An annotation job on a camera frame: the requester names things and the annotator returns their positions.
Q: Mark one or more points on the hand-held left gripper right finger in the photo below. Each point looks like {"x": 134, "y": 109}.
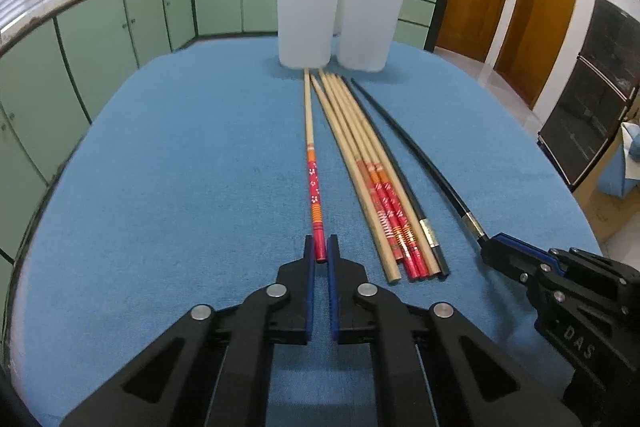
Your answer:
{"x": 333, "y": 302}

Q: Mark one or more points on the red patterned wooden chopstick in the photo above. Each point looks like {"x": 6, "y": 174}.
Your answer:
{"x": 395, "y": 217}
{"x": 312, "y": 177}
{"x": 400, "y": 207}
{"x": 387, "y": 227}

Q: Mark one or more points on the cardboard box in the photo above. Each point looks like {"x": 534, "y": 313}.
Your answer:
{"x": 607, "y": 217}

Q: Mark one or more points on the green lower kitchen cabinets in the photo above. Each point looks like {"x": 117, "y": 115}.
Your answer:
{"x": 100, "y": 37}

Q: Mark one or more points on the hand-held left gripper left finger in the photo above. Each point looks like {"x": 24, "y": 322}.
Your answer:
{"x": 310, "y": 302}

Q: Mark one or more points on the black chopstick with silver band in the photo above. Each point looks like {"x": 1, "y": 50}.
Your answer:
{"x": 429, "y": 232}
{"x": 425, "y": 162}

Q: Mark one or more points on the white plastic utensil cup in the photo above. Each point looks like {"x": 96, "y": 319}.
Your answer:
{"x": 306, "y": 19}
{"x": 367, "y": 27}

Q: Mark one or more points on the blue table mat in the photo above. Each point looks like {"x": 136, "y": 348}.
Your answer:
{"x": 190, "y": 187}

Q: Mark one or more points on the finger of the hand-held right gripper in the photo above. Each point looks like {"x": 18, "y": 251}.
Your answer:
{"x": 505, "y": 257}
{"x": 590, "y": 272}

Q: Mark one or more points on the black glass cabinet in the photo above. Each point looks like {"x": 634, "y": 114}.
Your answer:
{"x": 590, "y": 97}

